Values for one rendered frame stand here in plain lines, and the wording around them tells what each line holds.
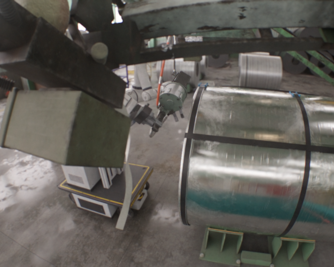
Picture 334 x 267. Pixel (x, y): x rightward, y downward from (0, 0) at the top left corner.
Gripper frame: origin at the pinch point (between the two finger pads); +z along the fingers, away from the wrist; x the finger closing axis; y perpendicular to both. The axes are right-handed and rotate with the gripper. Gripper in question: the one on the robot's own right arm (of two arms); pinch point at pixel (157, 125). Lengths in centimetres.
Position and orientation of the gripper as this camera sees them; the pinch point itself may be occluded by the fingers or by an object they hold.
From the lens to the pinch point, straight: 118.6
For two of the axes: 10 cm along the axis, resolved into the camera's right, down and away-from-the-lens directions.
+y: 3.1, -7.4, 6.0
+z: 7.7, 5.6, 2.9
